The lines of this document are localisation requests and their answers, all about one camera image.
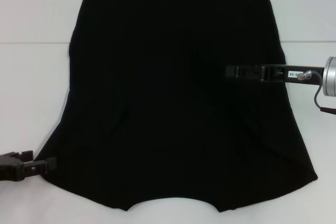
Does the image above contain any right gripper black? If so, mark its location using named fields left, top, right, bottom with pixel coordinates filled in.
left=225, top=63, right=327, bottom=88

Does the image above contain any black shirt with FREE print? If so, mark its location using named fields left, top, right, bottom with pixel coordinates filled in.
left=33, top=0, right=320, bottom=213

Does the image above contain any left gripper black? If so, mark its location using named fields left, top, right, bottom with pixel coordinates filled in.
left=0, top=150, right=58, bottom=183

